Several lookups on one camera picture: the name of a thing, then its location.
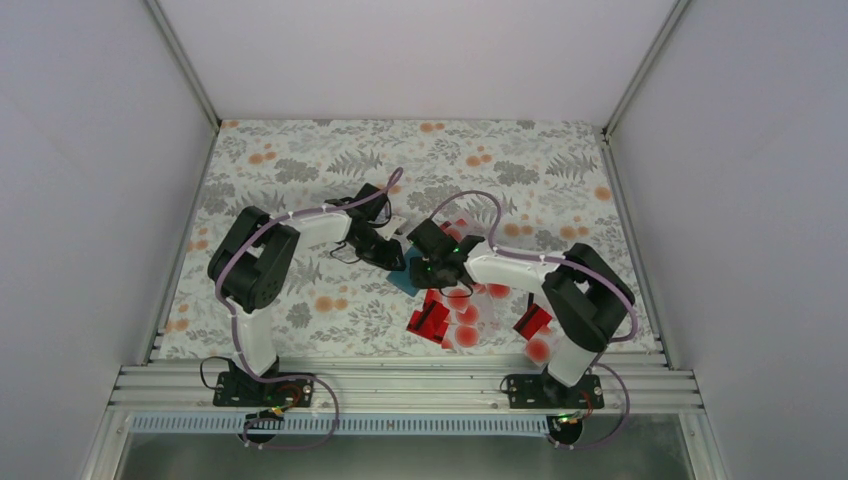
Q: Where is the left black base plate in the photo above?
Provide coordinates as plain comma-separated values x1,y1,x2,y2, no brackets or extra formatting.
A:
212,370,315,408

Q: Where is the red card with stripe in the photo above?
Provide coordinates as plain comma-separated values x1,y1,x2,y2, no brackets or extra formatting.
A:
406,289,451,345

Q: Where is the teal leather card holder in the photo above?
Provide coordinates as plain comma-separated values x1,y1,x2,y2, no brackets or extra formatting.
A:
386,247,421,297

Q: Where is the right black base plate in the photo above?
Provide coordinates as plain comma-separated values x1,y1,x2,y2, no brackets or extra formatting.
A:
500,374,605,410

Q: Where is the floral patterned table mat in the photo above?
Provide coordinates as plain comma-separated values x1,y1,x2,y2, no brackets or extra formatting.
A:
160,120,639,359

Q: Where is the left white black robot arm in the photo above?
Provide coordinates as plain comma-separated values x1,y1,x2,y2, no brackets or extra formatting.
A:
207,184,406,405

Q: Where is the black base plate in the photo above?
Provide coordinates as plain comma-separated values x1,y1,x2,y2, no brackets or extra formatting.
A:
212,370,315,408
500,374,605,410

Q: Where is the red striped card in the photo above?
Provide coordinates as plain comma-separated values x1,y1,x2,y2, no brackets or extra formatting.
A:
513,303,552,340

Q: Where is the white card red circle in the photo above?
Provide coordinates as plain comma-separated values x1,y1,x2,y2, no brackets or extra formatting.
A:
524,335,558,366
440,211,488,242
443,289,472,313
453,324,480,349
454,305,480,326
486,284,511,299

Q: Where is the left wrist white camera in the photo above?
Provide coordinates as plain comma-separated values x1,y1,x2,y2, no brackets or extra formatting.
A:
384,215,408,239

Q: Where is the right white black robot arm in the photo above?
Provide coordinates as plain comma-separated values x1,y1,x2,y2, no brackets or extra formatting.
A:
407,220,639,407

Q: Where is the aluminium rail frame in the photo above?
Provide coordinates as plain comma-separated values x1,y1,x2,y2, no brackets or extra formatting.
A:
108,352,704,414

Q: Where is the blue slotted cable duct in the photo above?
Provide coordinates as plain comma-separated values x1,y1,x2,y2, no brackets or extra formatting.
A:
128,412,549,437

